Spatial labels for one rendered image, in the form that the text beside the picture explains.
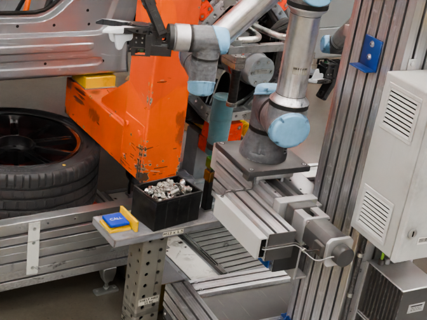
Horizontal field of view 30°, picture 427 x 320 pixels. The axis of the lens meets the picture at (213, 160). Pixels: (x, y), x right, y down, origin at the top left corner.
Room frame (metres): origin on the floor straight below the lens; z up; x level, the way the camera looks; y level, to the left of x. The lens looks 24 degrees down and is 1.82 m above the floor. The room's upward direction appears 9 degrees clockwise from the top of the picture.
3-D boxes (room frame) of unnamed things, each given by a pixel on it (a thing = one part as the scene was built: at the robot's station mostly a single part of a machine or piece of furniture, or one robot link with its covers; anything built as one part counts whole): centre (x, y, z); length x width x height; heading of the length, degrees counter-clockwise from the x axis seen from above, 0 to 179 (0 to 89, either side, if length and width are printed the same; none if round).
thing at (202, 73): (2.12, 0.07, 1.11); 0.11 x 0.08 x 0.11; 17
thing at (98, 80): (3.07, 0.54, 0.71); 0.14 x 0.14 x 0.05; 37
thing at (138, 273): (2.43, 0.18, 0.21); 0.10 x 0.10 x 0.42; 37
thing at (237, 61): (2.90, -0.02, 0.93); 0.09 x 0.05 x 0.05; 37
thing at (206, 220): (2.45, 0.16, 0.44); 0.43 x 0.17 x 0.03; 127
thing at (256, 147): (2.30, -0.15, 0.87); 0.15 x 0.15 x 0.10
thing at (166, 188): (2.46, 0.14, 0.51); 0.20 x 0.14 x 0.13; 134
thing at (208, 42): (2.10, 0.06, 1.21); 0.11 x 0.08 x 0.09; 107
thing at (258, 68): (3.11, -0.07, 0.85); 0.21 x 0.14 x 0.14; 37
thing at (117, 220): (2.35, 0.30, 0.47); 0.07 x 0.07 x 0.02; 37
